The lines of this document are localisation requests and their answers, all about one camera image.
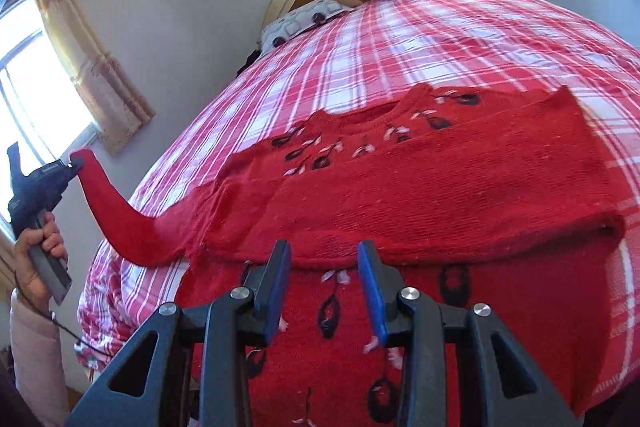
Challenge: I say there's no red knitted sweater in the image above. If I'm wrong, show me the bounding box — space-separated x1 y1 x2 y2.
69 83 626 427

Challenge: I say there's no beige window curtain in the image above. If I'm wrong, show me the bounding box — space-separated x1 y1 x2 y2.
0 227 17 290
28 0 156 156

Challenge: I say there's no bright side window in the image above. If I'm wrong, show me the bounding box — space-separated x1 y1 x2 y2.
0 0 97 228

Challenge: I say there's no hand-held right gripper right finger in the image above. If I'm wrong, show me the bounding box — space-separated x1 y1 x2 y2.
356 240 583 427

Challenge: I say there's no thin black cord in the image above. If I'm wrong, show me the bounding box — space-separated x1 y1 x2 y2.
14 271 98 355

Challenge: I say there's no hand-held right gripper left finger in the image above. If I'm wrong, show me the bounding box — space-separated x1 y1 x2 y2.
67 240 293 427

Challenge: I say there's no person's left hand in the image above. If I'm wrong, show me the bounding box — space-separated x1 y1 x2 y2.
13 212 69 311

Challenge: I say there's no red plaid bed sheet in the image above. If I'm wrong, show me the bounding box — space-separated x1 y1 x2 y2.
75 0 640 418

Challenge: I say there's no white patterned pillow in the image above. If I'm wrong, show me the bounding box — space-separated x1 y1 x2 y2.
259 0 354 53

